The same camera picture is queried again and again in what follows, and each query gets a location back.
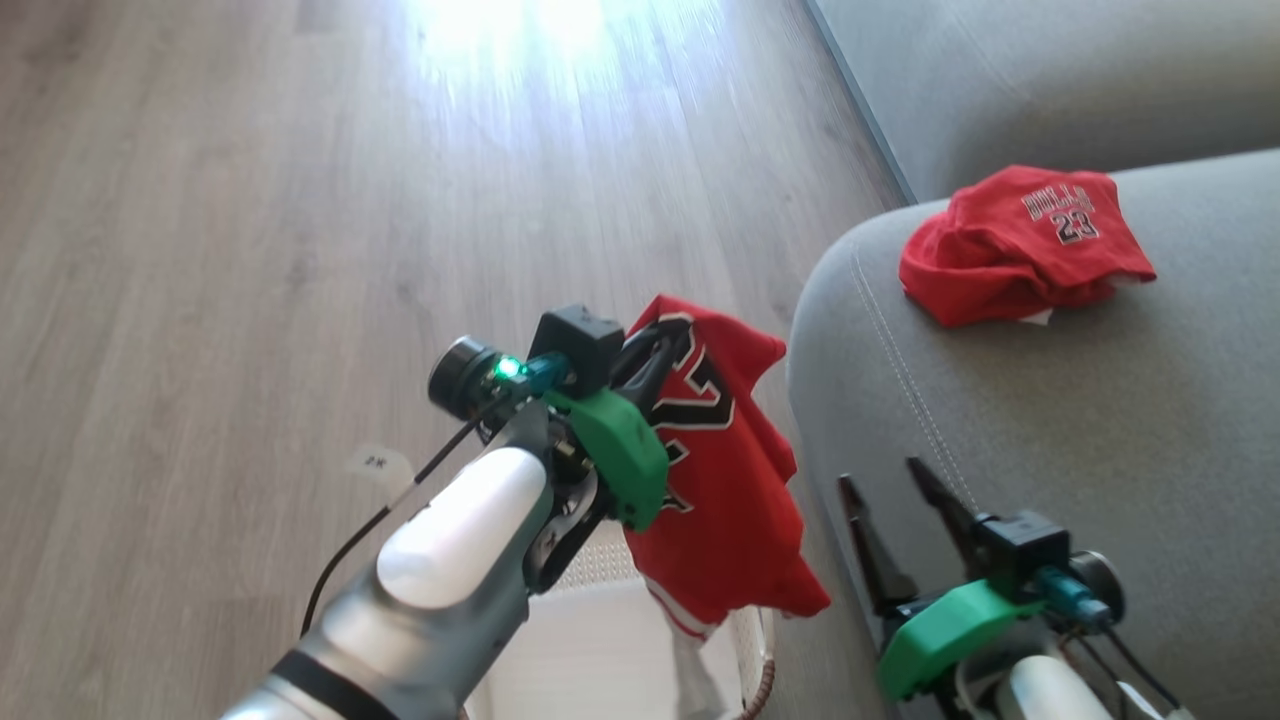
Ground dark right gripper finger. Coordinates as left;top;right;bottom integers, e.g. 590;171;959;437
905;456;993;579
837;473;918;613

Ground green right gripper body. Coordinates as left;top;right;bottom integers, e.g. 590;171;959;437
877;578;1049;703

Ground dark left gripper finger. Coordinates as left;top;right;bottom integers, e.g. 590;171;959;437
620;320;693;365
610;344;691;413

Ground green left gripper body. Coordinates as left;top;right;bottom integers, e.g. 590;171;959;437
524;387;670;593

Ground red basketball jersey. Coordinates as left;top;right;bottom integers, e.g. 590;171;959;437
622;294;832;641

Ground red Bulls 23 shorts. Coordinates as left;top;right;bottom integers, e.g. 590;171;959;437
898;165;1159;330

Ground grey fabric sofa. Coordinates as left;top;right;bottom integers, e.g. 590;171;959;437
788;0;1280;720

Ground white plastic laundry basket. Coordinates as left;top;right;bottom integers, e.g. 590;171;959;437
465;520;779;720

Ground small white paper label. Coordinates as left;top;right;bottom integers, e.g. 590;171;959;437
345;444;414;483

